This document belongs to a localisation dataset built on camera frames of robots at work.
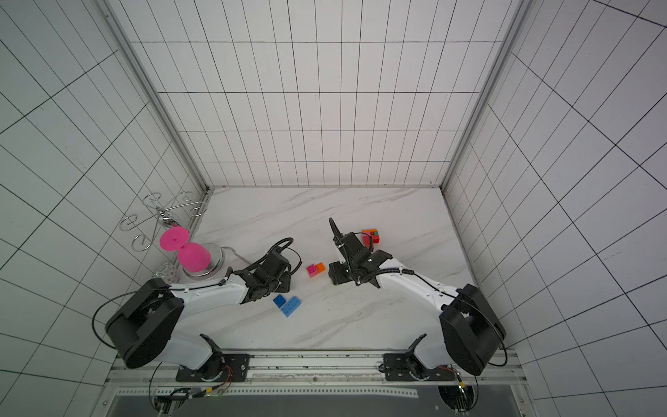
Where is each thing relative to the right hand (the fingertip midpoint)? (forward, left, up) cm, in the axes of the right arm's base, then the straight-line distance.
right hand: (336, 265), depth 85 cm
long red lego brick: (+17, -15, -9) cm, 24 cm away
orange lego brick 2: (+19, -12, -6) cm, 24 cm away
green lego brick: (+18, -15, -6) cm, 24 cm away
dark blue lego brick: (-11, +19, -7) cm, 22 cm away
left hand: (-3, +21, -8) cm, 22 cm away
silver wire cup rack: (+2, +50, +21) cm, 55 cm away
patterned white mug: (-5, +57, -1) cm, 57 cm away
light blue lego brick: (-12, +14, -6) cm, 20 cm away
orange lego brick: (+2, +6, -7) cm, 9 cm away
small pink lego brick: (0, +9, -5) cm, 10 cm away
